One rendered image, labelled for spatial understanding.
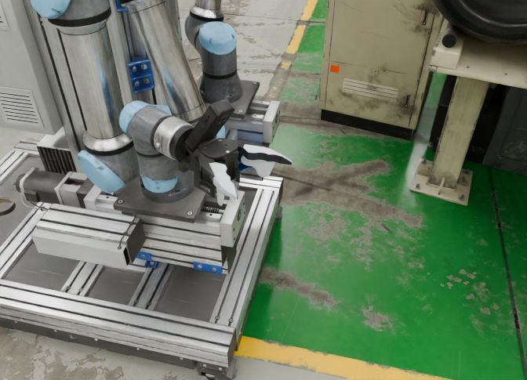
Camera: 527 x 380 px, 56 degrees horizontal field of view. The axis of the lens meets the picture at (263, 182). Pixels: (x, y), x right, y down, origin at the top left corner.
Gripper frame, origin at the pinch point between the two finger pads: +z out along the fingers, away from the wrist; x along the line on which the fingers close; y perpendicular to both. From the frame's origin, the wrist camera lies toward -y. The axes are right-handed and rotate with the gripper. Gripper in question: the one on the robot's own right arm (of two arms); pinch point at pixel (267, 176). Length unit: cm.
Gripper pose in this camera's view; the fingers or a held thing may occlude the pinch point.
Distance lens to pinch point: 83.0
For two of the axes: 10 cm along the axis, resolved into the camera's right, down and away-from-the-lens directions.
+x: -6.2, 4.0, -6.7
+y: -0.9, 8.2, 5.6
